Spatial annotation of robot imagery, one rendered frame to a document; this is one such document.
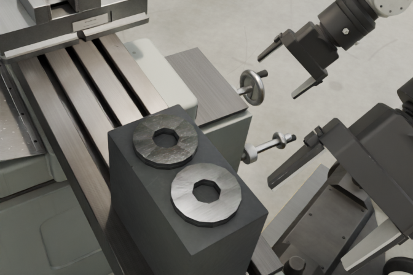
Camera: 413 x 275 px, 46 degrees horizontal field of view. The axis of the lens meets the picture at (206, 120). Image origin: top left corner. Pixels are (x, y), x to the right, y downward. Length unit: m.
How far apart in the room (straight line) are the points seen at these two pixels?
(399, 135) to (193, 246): 0.28
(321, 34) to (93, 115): 0.46
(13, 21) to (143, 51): 0.35
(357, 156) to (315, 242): 0.87
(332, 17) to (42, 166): 0.65
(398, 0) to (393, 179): 0.53
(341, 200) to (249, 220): 0.78
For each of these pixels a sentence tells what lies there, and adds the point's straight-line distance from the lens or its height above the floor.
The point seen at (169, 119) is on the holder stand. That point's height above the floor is 1.15.
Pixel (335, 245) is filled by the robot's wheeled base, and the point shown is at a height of 0.59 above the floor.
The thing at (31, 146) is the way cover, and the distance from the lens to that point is 1.02.
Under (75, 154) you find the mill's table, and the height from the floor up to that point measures 0.95.
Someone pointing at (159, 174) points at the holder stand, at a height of 1.13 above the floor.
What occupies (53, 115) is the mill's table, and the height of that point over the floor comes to 0.95.
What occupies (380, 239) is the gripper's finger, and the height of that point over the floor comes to 1.28.
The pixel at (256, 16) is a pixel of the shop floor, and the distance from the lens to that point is 2.96.
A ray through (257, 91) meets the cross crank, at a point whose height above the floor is 0.66.
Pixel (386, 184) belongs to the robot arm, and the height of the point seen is 1.34.
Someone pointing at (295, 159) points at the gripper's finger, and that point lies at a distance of 0.44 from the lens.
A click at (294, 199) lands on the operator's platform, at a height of 0.40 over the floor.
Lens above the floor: 1.65
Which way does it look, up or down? 47 degrees down
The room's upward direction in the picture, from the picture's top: 9 degrees clockwise
